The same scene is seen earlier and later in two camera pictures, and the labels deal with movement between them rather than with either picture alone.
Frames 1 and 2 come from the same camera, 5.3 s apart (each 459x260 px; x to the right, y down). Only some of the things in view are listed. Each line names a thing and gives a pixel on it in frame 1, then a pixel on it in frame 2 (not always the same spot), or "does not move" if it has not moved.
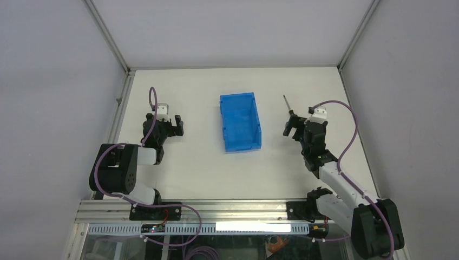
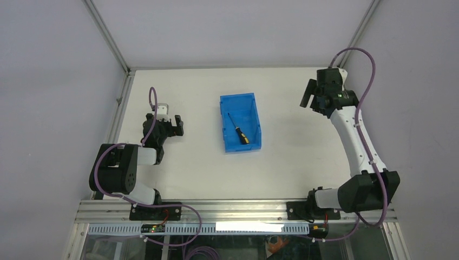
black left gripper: (174, 130) does not move
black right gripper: (298, 124) -> (310, 90)
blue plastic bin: (241, 125) does not move
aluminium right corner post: (356, 34) does not move
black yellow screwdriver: (293, 117) -> (243, 138)
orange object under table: (273, 248) does not move
